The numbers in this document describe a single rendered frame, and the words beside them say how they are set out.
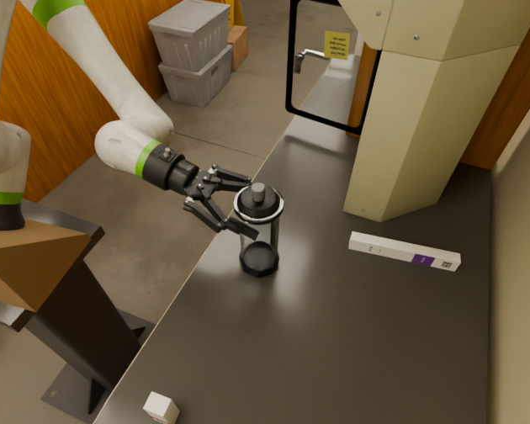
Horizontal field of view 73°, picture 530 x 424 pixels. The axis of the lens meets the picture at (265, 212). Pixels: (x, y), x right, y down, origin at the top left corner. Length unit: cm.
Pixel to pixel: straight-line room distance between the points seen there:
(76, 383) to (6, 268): 113
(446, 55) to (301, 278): 57
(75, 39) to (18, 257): 50
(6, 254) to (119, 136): 33
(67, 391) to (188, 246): 90
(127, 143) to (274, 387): 59
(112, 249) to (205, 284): 143
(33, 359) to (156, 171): 149
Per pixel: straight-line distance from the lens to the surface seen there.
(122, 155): 83
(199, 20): 312
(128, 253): 224
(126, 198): 255
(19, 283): 95
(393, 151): 90
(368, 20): 78
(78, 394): 194
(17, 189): 104
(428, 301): 96
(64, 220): 117
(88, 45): 99
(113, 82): 97
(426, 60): 79
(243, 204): 73
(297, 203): 107
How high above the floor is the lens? 172
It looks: 49 degrees down
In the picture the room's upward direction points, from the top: straight up
